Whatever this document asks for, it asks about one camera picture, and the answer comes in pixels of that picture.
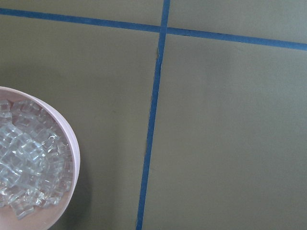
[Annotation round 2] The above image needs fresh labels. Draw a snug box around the pink bowl of ice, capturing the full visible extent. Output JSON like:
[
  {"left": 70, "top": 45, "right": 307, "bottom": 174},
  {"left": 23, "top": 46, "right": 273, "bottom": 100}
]
[{"left": 0, "top": 87, "right": 80, "bottom": 230}]

